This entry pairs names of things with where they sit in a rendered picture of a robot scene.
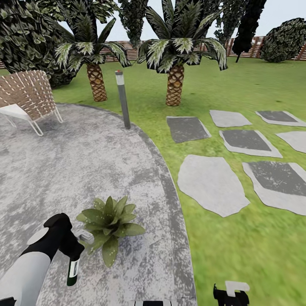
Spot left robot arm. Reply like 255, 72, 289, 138
0, 213, 94, 306

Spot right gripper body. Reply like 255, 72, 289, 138
216, 289, 248, 306

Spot insectifuge atomizer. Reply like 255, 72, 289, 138
67, 258, 79, 286

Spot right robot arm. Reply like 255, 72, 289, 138
213, 281, 250, 306

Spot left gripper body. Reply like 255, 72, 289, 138
58, 234, 85, 260

